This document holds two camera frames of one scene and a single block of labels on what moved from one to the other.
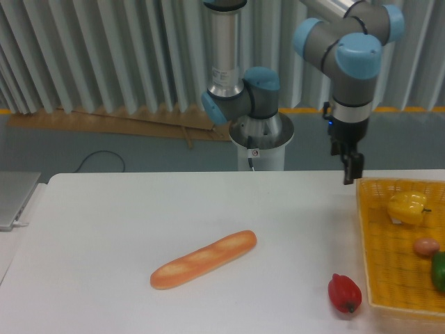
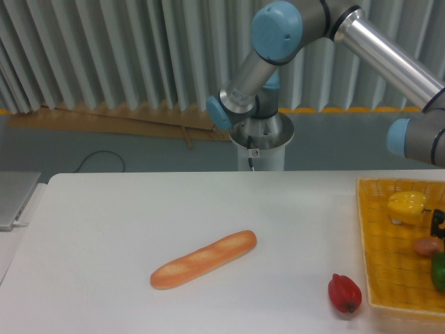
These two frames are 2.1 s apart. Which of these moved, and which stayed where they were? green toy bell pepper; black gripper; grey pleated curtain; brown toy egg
Moved: black gripper
Stayed: grey pleated curtain; brown toy egg; green toy bell pepper
